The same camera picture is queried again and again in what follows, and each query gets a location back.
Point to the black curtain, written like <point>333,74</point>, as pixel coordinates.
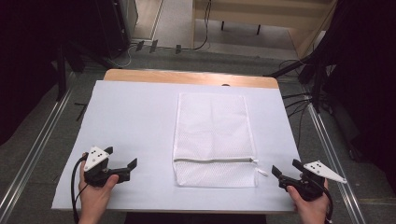
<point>25,62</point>
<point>367,77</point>

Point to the person's left hand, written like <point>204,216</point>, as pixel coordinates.
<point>95,199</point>

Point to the black metal stand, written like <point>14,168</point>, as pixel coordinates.
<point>61,74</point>
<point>317,84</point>

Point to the wooden table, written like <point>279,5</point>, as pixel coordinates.
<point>186,77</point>

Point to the metal floor rail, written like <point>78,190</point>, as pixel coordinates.
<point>34,149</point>
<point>334,158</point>

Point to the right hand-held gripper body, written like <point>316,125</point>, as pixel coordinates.
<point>306,186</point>

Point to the person's right hand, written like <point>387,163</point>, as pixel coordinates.
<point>309,210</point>

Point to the black tape strip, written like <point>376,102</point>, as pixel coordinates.
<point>81,110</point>

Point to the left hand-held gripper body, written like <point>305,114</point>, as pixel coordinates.
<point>95,174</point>

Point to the white table cover sheet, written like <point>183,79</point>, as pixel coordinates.
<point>134,124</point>

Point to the light wooden bench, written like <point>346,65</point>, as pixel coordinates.
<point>264,15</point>

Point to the black cabinet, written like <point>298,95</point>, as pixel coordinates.
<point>116,25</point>

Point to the person's dark clothing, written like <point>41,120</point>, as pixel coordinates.
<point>193,218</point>

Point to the white mesh laundry bag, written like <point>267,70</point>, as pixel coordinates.
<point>213,130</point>

